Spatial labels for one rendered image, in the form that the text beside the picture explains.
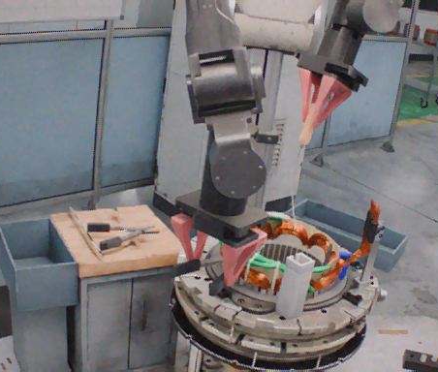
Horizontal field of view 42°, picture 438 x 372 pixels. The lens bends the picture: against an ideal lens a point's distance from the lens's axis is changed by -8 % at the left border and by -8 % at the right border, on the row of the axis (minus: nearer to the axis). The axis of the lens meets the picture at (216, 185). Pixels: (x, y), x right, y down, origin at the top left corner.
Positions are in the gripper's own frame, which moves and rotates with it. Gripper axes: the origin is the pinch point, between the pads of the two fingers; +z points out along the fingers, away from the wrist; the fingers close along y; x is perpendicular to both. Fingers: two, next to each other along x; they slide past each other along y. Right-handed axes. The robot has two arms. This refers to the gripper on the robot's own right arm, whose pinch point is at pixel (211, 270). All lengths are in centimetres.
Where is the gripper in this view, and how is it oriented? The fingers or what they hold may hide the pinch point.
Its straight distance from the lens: 79.6
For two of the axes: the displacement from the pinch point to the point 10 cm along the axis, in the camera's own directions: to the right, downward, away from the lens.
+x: 6.2, -2.1, 7.6
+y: 7.7, 3.3, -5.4
